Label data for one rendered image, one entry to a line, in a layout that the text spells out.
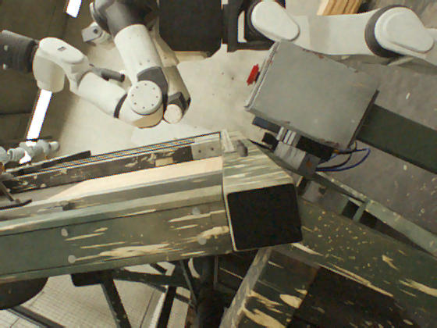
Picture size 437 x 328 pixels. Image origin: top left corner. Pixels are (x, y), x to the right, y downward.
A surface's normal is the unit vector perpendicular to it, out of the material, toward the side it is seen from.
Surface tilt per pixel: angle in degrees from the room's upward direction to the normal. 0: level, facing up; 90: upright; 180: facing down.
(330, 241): 90
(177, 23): 100
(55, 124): 90
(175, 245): 90
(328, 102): 90
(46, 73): 106
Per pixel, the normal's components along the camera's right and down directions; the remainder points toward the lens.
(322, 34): 0.29, 0.09
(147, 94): 0.01, -0.17
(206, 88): -0.15, 0.18
